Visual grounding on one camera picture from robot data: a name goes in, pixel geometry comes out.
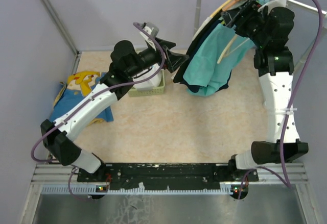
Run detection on dark navy t-shirt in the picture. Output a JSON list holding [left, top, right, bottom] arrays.
[[174, 17, 221, 95]]

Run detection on teal t-shirt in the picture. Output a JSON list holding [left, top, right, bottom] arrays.
[[183, 24, 255, 96]]

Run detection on yellow hanger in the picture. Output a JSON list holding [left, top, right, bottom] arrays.
[[209, 0, 237, 18]]

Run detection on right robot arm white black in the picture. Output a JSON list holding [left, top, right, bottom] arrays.
[[221, 0, 309, 181]]

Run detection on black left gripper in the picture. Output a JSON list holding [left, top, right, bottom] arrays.
[[127, 37, 189, 78]]

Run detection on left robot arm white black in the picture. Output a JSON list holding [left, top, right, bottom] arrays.
[[40, 38, 189, 182]]

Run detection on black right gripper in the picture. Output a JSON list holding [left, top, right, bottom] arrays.
[[220, 0, 269, 47]]

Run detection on black t-shirt white trim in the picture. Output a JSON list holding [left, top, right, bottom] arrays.
[[173, 5, 224, 84]]

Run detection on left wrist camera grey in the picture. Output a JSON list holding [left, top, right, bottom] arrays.
[[140, 22, 159, 40]]

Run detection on light green plastic basket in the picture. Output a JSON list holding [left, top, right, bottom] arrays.
[[128, 70, 164, 97]]

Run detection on cream hanger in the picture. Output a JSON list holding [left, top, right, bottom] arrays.
[[217, 35, 249, 64]]

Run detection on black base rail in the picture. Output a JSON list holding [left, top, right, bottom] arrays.
[[71, 163, 259, 199]]

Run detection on metal clothes rack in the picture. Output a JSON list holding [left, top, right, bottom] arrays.
[[194, 0, 318, 64]]

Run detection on blue Pikachu t-shirt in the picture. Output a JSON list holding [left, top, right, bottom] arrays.
[[49, 70, 104, 121]]

